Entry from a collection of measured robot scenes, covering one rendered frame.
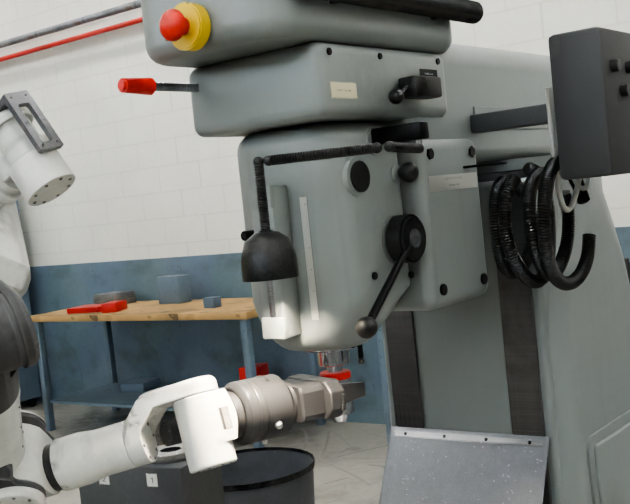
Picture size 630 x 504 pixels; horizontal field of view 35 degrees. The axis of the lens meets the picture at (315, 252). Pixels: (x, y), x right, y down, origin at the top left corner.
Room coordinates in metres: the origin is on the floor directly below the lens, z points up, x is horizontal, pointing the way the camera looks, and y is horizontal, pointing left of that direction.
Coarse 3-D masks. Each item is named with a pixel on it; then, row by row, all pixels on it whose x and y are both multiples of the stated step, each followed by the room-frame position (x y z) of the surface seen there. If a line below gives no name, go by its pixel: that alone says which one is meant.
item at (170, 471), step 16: (160, 448) 1.69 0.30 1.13; (176, 448) 1.69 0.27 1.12; (160, 464) 1.63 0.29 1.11; (176, 464) 1.62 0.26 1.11; (112, 480) 1.66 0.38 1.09; (128, 480) 1.64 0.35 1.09; (144, 480) 1.63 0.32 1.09; (160, 480) 1.62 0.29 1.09; (176, 480) 1.60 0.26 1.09; (192, 480) 1.62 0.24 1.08; (208, 480) 1.66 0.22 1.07; (80, 496) 1.69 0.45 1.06; (96, 496) 1.68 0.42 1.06; (112, 496) 1.66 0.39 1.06; (128, 496) 1.65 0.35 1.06; (144, 496) 1.63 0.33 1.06; (160, 496) 1.62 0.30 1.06; (176, 496) 1.60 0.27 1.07; (192, 496) 1.62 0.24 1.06; (208, 496) 1.66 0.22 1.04
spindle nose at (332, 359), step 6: (318, 354) 1.45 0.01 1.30; (324, 354) 1.44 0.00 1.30; (330, 354) 1.44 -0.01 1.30; (336, 354) 1.44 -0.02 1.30; (342, 354) 1.44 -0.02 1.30; (348, 354) 1.45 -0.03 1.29; (318, 360) 1.45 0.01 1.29; (324, 360) 1.44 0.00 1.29; (330, 360) 1.44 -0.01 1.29; (336, 360) 1.44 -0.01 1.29; (342, 360) 1.44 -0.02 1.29; (348, 360) 1.45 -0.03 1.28; (324, 366) 1.44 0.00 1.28; (330, 366) 1.44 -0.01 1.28
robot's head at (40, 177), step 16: (0, 128) 1.23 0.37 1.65; (16, 128) 1.23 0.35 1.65; (0, 144) 1.23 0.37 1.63; (16, 144) 1.22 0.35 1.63; (32, 144) 1.22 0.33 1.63; (0, 160) 1.24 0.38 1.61; (16, 160) 1.22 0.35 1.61; (32, 160) 1.21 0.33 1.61; (48, 160) 1.21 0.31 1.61; (0, 176) 1.24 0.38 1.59; (16, 176) 1.21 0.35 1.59; (32, 176) 1.20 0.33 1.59; (48, 176) 1.20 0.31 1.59; (64, 176) 1.22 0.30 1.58; (0, 192) 1.24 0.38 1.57; (16, 192) 1.26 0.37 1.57; (32, 192) 1.20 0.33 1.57; (48, 192) 1.23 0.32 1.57
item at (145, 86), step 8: (120, 80) 1.31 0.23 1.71; (128, 80) 1.31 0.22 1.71; (136, 80) 1.32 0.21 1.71; (144, 80) 1.33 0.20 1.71; (152, 80) 1.34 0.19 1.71; (120, 88) 1.31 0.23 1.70; (128, 88) 1.31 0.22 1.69; (136, 88) 1.32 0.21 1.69; (144, 88) 1.33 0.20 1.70; (152, 88) 1.34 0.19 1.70; (160, 88) 1.36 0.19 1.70; (168, 88) 1.37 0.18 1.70; (176, 88) 1.38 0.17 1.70; (184, 88) 1.40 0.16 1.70; (192, 88) 1.41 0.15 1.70
